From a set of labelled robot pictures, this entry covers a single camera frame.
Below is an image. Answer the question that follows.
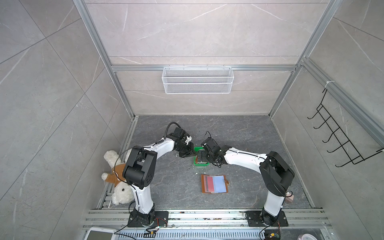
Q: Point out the black wire hook rack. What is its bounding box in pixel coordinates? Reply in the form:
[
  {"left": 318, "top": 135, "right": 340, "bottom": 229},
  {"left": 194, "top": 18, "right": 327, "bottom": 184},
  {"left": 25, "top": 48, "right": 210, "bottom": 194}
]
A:
[{"left": 307, "top": 89, "right": 384, "bottom": 168}]

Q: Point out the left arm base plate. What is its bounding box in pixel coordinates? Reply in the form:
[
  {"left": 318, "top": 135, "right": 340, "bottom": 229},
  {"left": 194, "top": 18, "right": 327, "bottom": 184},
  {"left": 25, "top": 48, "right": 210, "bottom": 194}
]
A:
[{"left": 128, "top": 210, "right": 169, "bottom": 228}]

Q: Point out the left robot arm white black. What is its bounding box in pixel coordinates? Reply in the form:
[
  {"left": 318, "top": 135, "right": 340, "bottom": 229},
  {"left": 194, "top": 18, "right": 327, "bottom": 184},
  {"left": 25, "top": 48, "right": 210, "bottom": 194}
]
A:
[{"left": 123, "top": 127, "right": 196, "bottom": 217}]

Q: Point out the white wire mesh basket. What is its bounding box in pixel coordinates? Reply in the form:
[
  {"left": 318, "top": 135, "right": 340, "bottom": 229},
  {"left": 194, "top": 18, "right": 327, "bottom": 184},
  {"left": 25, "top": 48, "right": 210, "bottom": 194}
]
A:
[{"left": 162, "top": 67, "right": 235, "bottom": 94}]

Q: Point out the brown leather card holder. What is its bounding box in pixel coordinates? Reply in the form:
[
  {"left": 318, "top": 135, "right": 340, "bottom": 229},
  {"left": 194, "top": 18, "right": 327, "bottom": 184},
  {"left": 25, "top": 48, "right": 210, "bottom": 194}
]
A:
[{"left": 201, "top": 175, "right": 229, "bottom": 194}]

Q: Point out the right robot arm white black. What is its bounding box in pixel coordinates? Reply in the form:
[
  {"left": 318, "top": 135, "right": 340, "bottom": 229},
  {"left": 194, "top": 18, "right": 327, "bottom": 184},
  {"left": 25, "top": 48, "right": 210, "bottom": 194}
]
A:
[{"left": 201, "top": 137, "right": 295, "bottom": 225}]

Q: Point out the green plastic card tray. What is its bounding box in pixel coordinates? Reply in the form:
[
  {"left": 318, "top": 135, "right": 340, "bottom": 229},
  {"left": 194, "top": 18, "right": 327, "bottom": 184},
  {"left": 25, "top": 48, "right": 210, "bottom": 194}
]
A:
[{"left": 194, "top": 147, "right": 209, "bottom": 166}]

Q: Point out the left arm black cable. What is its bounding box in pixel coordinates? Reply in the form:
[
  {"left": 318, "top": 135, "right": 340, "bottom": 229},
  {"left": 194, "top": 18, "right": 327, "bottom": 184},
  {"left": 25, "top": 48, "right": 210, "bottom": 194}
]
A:
[{"left": 163, "top": 121, "right": 182, "bottom": 140}]

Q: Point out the white brown plush toy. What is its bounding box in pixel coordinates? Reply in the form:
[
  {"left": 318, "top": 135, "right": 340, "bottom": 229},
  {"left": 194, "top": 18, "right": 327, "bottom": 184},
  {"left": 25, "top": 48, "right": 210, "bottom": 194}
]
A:
[{"left": 101, "top": 150, "right": 134, "bottom": 206}]

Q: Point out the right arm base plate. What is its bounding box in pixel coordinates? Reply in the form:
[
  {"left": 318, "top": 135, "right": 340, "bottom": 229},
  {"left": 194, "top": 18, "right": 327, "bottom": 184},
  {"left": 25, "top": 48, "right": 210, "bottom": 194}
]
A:
[{"left": 245, "top": 210, "right": 289, "bottom": 227}]

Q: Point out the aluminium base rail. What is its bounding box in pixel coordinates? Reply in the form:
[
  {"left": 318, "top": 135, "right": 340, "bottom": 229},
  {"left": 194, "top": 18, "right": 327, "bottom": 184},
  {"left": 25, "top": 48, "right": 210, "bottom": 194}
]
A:
[{"left": 81, "top": 209, "right": 337, "bottom": 240}]

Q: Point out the white device at bottom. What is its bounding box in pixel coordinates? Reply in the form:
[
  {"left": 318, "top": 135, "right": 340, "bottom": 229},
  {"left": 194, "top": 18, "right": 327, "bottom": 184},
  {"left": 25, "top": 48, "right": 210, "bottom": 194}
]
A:
[{"left": 84, "top": 227, "right": 119, "bottom": 240}]

